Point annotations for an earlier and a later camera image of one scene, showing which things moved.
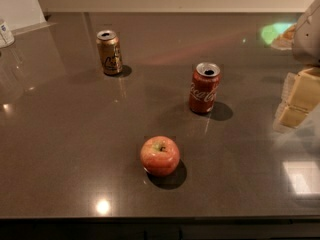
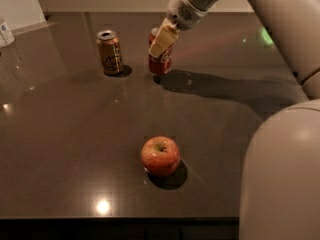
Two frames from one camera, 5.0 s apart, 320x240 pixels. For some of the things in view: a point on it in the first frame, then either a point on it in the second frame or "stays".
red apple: [160, 155] stays
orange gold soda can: [110, 50] stays
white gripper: [308, 37] → [184, 14]
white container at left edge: [6, 37] stays
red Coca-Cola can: [205, 81] → [161, 64]
